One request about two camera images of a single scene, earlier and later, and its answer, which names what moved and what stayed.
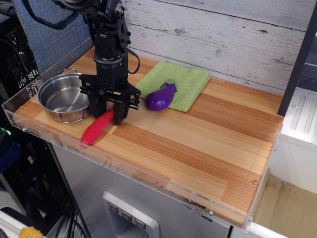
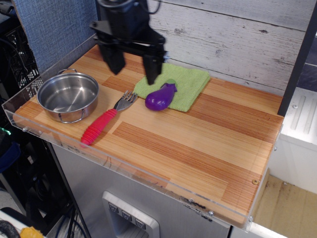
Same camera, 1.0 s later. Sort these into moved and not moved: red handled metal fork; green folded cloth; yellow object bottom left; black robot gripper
Moved: black robot gripper
Not moved: red handled metal fork; green folded cloth; yellow object bottom left
